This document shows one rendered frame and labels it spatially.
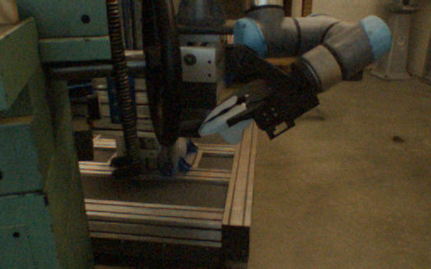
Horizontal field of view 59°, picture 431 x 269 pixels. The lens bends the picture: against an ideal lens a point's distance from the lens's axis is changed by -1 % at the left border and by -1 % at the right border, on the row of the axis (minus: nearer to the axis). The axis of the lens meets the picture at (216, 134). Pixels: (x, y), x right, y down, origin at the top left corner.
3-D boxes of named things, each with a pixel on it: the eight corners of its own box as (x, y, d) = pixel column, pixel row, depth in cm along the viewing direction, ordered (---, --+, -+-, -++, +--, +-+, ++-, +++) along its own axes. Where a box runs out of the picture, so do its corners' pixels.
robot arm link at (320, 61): (334, 51, 62) (310, 40, 69) (309, 65, 62) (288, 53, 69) (347, 88, 66) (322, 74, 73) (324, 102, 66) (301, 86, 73)
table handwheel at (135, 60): (180, -59, 52) (156, 2, 80) (20, -61, 47) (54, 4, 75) (199, 152, 54) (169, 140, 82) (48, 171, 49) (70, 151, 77)
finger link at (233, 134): (215, 162, 66) (262, 134, 66) (199, 136, 63) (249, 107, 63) (211, 153, 69) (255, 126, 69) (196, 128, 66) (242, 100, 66)
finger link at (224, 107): (211, 153, 69) (255, 126, 69) (195, 128, 66) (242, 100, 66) (207, 145, 71) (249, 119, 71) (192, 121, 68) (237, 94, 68)
